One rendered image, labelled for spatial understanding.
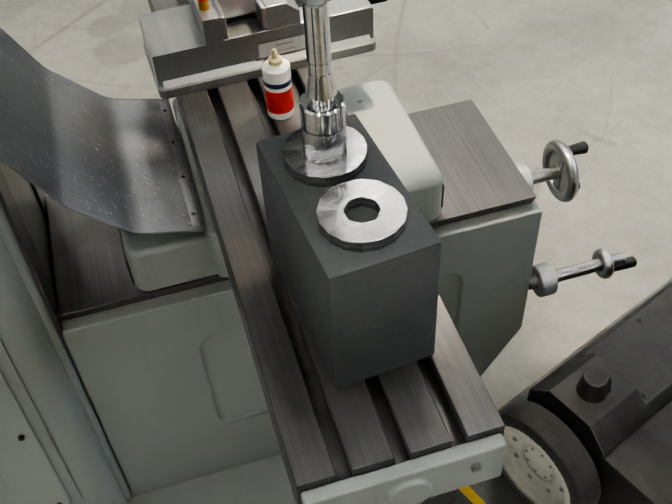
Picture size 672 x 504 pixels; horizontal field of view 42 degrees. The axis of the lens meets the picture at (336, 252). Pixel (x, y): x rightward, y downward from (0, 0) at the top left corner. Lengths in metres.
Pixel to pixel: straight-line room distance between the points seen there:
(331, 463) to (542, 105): 2.08
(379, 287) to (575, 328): 1.43
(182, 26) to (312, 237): 0.62
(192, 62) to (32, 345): 0.47
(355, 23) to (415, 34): 1.76
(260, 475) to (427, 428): 0.86
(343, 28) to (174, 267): 0.45
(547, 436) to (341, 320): 0.56
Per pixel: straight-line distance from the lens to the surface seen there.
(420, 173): 1.37
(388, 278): 0.87
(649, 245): 2.49
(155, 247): 1.30
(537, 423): 1.38
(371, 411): 0.96
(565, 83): 2.98
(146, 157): 1.37
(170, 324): 1.41
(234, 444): 1.73
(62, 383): 1.43
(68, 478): 1.59
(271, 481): 1.77
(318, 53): 0.85
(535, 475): 1.49
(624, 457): 1.41
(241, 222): 1.16
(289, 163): 0.93
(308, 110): 0.89
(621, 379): 1.43
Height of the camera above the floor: 1.75
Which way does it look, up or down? 47 degrees down
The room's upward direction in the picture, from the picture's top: 4 degrees counter-clockwise
